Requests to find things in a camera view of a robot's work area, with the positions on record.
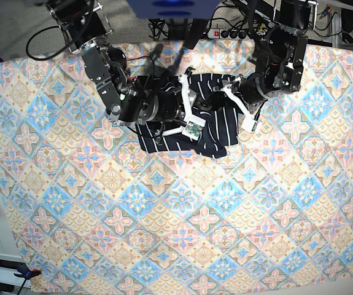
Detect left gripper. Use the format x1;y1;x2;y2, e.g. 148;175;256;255
209;75;271;111

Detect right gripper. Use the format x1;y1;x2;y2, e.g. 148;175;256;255
142;90;212;125

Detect navy white striped T-shirt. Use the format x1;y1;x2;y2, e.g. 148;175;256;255
136;74;240;159

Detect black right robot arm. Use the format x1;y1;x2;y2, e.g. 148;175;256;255
38;1;206;132

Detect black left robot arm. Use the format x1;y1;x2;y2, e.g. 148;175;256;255
206;1;317;114

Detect white power strip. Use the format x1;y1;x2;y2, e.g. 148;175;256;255
206;28;252;40

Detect patterned tile tablecloth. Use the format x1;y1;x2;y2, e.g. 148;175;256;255
0;45;353;294

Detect blue orange clamp lower left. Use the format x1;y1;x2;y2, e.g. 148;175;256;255
14;269;42;295

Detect white box lower left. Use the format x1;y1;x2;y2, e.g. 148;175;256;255
0;253;27;286

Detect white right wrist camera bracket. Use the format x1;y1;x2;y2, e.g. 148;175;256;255
162;67;206;141

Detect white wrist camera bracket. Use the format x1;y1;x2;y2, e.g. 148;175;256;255
162;67;206;141
222;75;265;133

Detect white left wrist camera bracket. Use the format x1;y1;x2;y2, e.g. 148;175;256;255
222;75;265;133

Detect black mount post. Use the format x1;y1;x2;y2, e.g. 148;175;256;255
183;18;209;50

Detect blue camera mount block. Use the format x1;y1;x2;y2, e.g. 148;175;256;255
127;0;220;19

